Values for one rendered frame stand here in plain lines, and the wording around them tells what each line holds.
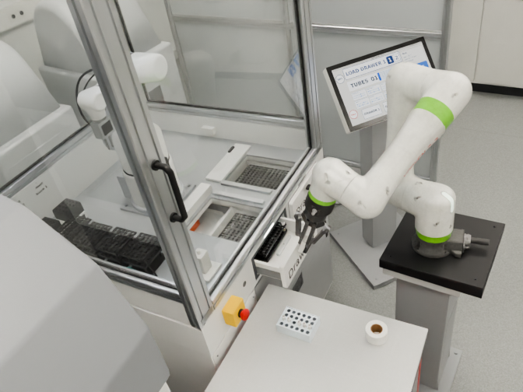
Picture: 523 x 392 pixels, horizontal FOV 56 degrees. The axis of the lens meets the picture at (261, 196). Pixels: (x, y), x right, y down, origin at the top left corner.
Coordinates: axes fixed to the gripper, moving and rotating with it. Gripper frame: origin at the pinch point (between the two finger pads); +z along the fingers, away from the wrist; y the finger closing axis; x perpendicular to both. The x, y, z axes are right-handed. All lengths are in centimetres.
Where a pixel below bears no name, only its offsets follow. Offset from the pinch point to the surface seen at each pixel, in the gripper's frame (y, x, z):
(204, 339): -13.0, -43.8, 9.7
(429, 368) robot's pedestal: 68, 17, 57
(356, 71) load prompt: -17, 91, -17
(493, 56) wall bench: 53, 293, 43
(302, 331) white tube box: 12.8, -23.5, 12.2
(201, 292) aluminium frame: -18.5, -39.0, -6.4
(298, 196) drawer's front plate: -11.8, 26.3, 6.3
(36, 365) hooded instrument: -17, -93, -65
